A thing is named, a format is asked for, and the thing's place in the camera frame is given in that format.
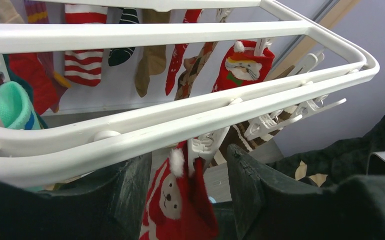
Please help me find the mint green blue sock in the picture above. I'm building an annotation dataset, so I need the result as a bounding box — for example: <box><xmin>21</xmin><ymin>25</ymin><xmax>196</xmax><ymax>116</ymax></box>
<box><xmin>0</xmin><ymin>81</ymin><xmax>41</xmax><ymax>130</ymax></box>

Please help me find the red snowflake sock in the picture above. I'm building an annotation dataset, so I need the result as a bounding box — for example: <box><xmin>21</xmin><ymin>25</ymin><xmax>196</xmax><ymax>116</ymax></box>
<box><xmin>165</xmin><ymin>9</ymin><xmax>203</xmax><ymax>95</ymax></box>

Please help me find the black floral blanket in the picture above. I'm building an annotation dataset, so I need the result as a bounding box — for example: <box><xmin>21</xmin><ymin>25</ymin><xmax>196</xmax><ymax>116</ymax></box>
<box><xmin>268</xmin><ymin>115</ymin><xmax>385</xmax><ymax>187</ymax></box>

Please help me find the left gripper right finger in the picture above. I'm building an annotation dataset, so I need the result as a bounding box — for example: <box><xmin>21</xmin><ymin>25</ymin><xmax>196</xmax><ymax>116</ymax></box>
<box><xmin>227</xmin><ymin>144</ymin><xmax>385</xmax><ymax>240</ymax></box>

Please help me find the black striped dark sock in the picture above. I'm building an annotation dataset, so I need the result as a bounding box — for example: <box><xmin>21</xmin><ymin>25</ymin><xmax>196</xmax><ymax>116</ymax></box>
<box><xmin>108</xmin><ymin>7</ymin><xmax>141</xmax><ymax>67</ymax></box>

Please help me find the white plastic sock hanger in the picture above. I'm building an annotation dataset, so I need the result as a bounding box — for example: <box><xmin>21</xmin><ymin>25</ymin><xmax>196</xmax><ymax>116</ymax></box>
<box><xmin>0</xmin><ymin>0</ymin><xmax>380</xmax><ymax>189</ymax></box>

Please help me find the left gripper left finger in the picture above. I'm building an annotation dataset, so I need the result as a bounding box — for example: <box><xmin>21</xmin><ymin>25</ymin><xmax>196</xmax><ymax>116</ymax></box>
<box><xmin>0</xmin><ymin>153</ymin><xmax>152</xmax><ymax>240</ymax></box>

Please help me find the red santa christmas sock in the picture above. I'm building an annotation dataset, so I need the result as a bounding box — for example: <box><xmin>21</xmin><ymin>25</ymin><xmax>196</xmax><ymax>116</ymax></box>
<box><xmin>212</xmin><ymin>40</ymin><xmax>275</xmax><ymax>92</ymax></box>

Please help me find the argyle brown sock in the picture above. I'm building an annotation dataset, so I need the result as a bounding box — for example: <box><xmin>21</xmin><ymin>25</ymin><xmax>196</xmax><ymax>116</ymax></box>
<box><xmin>174</xmin><ymin>8</ymin><xmax>233</xmax><ymax>101</ymax></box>

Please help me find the red white striped sock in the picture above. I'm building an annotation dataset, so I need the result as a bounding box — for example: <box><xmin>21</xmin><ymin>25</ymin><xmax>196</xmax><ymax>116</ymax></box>
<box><xmin>64</xmin><ymin>4</ymin><xmax>108</xmax><ymax>87</ymax></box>

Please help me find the white hanger clip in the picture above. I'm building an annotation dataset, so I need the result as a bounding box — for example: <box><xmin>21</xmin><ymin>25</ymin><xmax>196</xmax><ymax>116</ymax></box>
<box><xmin>187</xmin><ymin>126</ymin><xmax>230</xmax><ymax>177</ymax></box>

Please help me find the red white patterned sock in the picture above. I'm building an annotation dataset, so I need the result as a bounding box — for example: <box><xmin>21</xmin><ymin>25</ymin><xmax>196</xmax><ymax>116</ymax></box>
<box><xmin>139</xmin><ymin>141</ymin><xmax>219</xmax><ymax>240</ymax></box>

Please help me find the purple striped sock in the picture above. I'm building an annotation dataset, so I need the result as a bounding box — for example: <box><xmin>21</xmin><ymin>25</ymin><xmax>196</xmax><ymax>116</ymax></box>
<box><xmin>23</xmin><ymin>0</ymin><xmax>55</xmax><ymax>77</ymax></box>

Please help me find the brown white striped sock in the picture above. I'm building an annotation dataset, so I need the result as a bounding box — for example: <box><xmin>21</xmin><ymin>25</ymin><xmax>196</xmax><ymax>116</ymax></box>
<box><xmin>210</xmin><ymin>105</ymin><xmax>297</xmax><ymax>167</ymax></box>

